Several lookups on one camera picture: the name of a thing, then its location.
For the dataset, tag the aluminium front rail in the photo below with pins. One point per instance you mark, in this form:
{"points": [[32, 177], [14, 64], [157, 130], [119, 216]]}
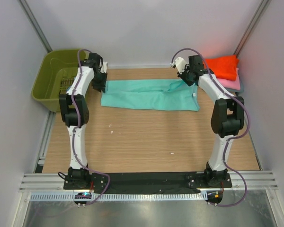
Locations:
{"points": [[255, 180]]}

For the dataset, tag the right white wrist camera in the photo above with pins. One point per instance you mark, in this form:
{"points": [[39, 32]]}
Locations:
{"points": [[179, 63]]}

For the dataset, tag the orange folded t shirt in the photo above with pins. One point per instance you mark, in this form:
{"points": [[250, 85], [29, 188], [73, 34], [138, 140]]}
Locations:
{"points": [[224, 67]]}

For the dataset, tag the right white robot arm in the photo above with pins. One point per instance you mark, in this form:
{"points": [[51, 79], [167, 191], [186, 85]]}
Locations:
{"points": [[226, 121]]}

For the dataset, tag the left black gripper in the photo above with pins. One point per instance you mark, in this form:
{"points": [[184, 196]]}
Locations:
{"points": [[101, 86]]}

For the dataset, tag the teal t shirt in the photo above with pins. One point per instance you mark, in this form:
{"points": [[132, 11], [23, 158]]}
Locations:
{"points": [[151, 94]]}

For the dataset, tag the pink folded t shirt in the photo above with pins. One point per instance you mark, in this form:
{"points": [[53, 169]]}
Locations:
{"points": [[231, 84]]}

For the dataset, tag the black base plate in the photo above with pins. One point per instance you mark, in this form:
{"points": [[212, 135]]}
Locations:
{"points": [[146, 180]]}

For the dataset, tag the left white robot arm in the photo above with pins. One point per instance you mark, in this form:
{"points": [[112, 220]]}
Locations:
{"points": [[92, 72]]}

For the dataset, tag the white slotted cable duct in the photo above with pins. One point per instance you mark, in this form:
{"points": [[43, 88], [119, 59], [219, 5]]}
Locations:
{"points": [[84, 196]]}

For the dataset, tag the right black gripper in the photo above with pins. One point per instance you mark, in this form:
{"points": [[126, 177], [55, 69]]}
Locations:
{"points": [[181, 76]]}

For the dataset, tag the green plastic tub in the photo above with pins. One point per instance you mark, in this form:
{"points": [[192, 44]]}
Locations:
{"points": [[53, 77]]}

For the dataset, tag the grey blue folded t shirt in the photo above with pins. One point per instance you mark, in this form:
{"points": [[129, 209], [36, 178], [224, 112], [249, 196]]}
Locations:
{"points": [[241, 90]]}

